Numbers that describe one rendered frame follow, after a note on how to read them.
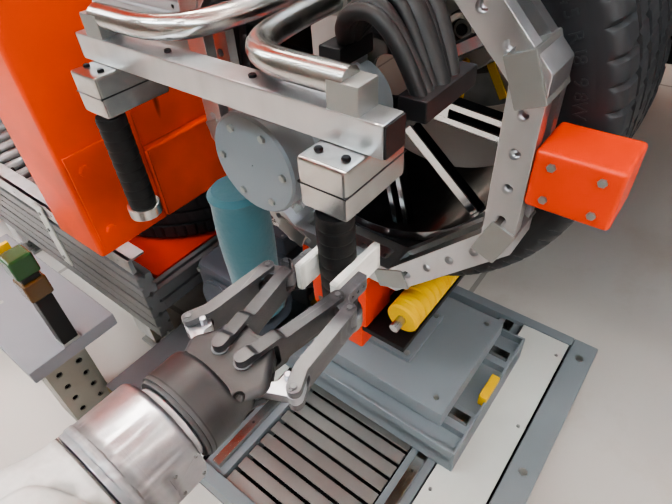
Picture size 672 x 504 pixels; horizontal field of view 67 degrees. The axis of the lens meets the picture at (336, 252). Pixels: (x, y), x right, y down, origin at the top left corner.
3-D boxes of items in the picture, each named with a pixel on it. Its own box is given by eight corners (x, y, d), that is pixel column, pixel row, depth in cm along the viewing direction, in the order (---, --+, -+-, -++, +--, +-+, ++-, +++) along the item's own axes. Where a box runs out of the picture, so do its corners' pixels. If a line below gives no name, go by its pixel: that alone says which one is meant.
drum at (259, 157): (399, 155, 72) (403, 55, 62) (302, 235, 60) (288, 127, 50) (322, 129, 78) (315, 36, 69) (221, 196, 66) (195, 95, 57)
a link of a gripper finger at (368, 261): (328, 283, 44) (335, 286, 44) (374, 240, 48) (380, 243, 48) (330, 305, 46) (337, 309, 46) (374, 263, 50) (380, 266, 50)
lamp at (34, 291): (56, 291, 85) (45, 274, 82) (33, 305, 83) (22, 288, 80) (43, 281, 87) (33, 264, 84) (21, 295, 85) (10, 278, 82)
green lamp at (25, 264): (43, 269, 82) (31, 251, 79) (19, 284, 79) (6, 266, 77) (30, 260, 83) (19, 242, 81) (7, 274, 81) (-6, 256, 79)
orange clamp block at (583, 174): (547, 173, 60) (627, 197, 56) (520, 206, 56) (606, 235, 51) (561, 119, 56) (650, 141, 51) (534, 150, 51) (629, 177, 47)
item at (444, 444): (518, 359, 127) (526, 335, 121) (450, 474, 107) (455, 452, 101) (358, 280, 152) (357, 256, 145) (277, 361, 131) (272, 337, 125)
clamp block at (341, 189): (405, 174, 47) (407, 121, 43) (346, 225, 41) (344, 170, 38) (360, 158, 49) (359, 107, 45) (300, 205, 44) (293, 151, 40)
